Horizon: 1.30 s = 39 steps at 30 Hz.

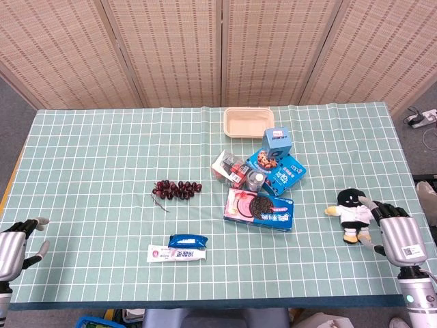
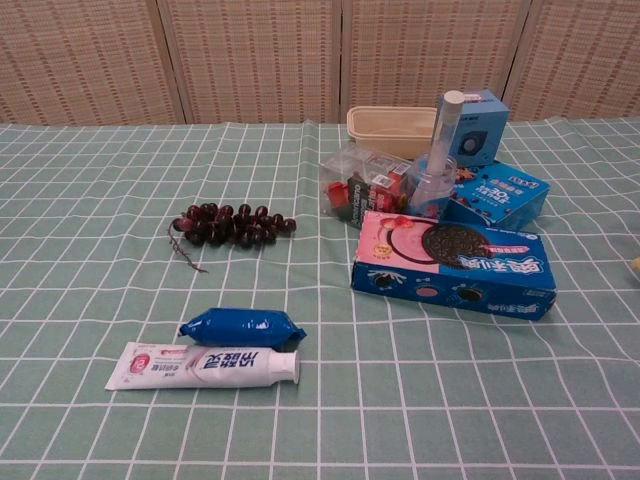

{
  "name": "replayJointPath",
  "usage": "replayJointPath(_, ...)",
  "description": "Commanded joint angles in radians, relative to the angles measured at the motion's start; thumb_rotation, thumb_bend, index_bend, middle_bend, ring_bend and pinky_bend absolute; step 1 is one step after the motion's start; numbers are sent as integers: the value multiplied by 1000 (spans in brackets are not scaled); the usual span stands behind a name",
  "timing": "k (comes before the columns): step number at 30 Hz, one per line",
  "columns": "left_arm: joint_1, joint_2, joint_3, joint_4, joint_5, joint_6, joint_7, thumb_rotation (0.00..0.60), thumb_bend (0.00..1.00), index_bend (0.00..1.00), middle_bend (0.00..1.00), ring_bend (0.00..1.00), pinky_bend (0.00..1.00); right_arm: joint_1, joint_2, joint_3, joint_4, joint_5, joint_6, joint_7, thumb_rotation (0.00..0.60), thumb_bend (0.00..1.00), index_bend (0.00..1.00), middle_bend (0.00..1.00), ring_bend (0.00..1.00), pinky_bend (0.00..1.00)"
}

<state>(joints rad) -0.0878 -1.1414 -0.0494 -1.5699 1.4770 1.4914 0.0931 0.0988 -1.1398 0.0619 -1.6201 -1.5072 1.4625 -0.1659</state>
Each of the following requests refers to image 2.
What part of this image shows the translucent white tube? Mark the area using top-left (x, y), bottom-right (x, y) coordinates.
top-left (422, 90), bottom-right (467, 182)

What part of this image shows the pink blue cookie box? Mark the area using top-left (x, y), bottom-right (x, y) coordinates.
top-left (349, 209), bottom-right (558, 324)

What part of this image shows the beige food container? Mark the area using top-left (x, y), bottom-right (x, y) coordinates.
top-left (346, 105), bottom-right (441, 161)

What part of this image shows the white toothpaste tube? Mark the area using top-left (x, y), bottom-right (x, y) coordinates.
top-left (103, 341), bottom-right (302, 393)

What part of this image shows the flat blue biscuit box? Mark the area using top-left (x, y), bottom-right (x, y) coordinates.
top-left (442, 160), bottom-right (552, 228)

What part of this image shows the light blue speaker box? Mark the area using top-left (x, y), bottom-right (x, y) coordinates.
top-left (434, 88), bottom-right (512, 168)

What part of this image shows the clear plastic bag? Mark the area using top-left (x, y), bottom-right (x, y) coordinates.
top-left (319, 142), bottom-right (417, 221)

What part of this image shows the red black coffee carton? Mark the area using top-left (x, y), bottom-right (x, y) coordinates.
top-left (324, 167), bottom-right (417, 230)

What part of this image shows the dark red grape bunch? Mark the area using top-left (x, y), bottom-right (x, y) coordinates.
top-left (166, 201), bottom-right (298, 274)

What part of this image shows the clear plastic cup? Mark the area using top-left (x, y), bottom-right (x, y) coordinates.
top-left (403, 153), bottom-right (459, 219)

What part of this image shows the blue snack packet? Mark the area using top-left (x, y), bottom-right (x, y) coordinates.
top-left (178, 306), bottom-right (308, 352)

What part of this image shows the woven bamboo folding screen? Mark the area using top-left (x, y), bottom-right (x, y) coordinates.
top-left (0, 0), bottom-right (640, 127)

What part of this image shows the green checked tablecloth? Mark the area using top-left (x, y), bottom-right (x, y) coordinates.
top-left (0, 115), bottom-right (640, 480)

